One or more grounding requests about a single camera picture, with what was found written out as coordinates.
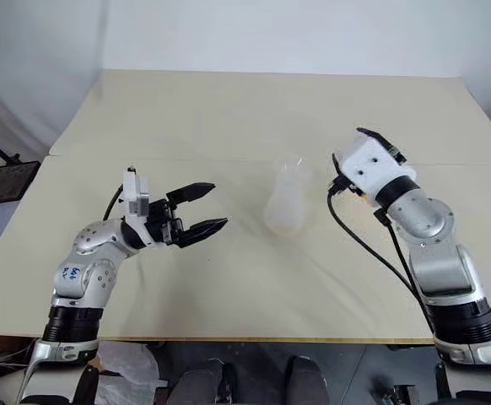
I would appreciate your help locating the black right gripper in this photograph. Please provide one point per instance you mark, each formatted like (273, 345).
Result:
(339, 173)

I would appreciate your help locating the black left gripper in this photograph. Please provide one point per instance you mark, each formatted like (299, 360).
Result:
(161, 221)

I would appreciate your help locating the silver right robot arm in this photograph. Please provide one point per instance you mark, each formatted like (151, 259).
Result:
(429, 236)

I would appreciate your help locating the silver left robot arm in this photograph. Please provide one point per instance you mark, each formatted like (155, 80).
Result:
(86, 274)

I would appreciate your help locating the clear plastic bottle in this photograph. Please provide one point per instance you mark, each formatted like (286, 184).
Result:
(288, 198)

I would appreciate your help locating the white plastic bag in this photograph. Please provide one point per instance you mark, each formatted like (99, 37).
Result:
(127, 365)

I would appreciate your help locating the dark rounded shape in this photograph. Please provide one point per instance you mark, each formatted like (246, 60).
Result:
(203, 381)
(306, 379)

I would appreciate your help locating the black flat panel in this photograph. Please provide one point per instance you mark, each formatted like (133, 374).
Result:
(5, 182)

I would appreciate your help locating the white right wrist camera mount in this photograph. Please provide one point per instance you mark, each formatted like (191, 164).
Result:
(372, 169)

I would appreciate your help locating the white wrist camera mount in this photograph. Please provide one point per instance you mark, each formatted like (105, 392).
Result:
(372, 169)
(137, 198)

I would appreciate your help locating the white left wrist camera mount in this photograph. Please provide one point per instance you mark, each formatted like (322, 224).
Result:
(137, 198)

